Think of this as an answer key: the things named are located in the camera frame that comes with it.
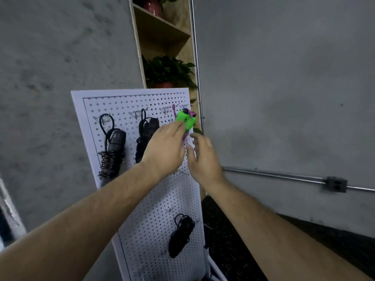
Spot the person's left hand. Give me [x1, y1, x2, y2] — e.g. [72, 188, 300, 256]
[141, 121, 188, 179]

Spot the person's right hand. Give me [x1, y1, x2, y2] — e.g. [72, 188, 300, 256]
[186, 133, 226, 188]

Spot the black foam-handled jump rope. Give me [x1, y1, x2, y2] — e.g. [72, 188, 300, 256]
[97, 113, 127, 180]
[168, 213, 196, 259]
[135, 109, 160, 164]

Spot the pink green-handled jump rope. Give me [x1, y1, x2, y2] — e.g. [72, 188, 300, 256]
[171, 103, 198, 144]

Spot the white pegboard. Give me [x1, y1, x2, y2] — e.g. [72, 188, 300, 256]
[71, 87, 209, 281]

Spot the person's right forearm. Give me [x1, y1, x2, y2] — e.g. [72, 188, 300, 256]
[205, 178, 370, 281]

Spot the person's left forearm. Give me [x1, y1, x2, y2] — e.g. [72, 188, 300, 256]
[0, 167, 165, 281]

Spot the white pegboard stand foot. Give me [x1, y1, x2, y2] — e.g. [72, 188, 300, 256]
[202, 245, 226, 281]

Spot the metal conduit pipe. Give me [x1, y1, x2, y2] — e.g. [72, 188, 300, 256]
[189, 0, 375, 192]

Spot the green potted plant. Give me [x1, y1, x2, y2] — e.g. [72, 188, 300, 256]
[141, 0, 177, 18]
[143, 54, 198, 89]

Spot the plywood shelf unit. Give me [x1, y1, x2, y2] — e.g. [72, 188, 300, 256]
[128, 0, 203, 135]

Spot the grey electrical junction box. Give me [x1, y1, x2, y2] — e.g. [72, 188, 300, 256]
[326, 176, 348, 193]

